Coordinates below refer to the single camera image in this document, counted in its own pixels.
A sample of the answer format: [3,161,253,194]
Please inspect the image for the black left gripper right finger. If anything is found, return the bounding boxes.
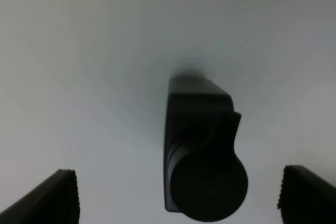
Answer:
[277,165,335,224]

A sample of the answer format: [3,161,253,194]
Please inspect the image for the dark green pump bottle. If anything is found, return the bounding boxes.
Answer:
[163,74,248,222]

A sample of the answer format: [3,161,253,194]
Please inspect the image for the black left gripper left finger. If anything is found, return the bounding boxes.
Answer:
[1,169,80,224]

